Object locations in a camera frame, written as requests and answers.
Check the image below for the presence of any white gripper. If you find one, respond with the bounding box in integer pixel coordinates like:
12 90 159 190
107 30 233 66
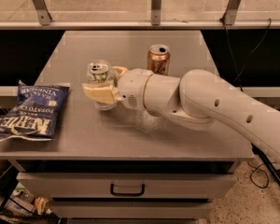
82 66 153 110

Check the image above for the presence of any white green 7up can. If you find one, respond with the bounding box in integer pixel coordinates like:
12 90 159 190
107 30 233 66
87 60 118 111

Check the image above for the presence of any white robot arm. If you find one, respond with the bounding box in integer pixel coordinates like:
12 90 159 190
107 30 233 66
82 66 280 165

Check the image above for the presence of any orange LaCroix can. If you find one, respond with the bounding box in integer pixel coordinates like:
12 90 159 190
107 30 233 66
147 44 170 76

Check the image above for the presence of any blue potato chip bag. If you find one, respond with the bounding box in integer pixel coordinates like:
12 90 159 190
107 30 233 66
0 83 70 142

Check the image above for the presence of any grey drawer cabinet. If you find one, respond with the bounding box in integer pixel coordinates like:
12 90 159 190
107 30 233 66
0 31 253 223

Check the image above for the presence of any clutter under table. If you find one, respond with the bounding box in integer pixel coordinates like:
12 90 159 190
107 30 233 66
0 183 60 224

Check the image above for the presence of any black metal stand leg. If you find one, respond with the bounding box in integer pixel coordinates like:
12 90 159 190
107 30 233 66
252 146 280 188

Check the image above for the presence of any middle metal window bracket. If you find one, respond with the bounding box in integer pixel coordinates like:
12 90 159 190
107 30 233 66
151 0 161 25

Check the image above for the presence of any metal window bracket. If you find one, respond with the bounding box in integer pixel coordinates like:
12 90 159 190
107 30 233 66
151 0 161 25
220 0 242 25
32 0 52 26

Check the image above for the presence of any black drawer handle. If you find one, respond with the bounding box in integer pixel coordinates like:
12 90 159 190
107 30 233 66
110 184 146 197

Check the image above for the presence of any left metal window bracket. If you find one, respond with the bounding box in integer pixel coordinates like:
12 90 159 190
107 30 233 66
32 0 52 26

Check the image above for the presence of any black hanging cable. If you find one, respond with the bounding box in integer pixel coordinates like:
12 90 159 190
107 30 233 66
222 18 273 93

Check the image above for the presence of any right metal window bracket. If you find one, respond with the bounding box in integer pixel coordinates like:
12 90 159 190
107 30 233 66
220 0 242 25

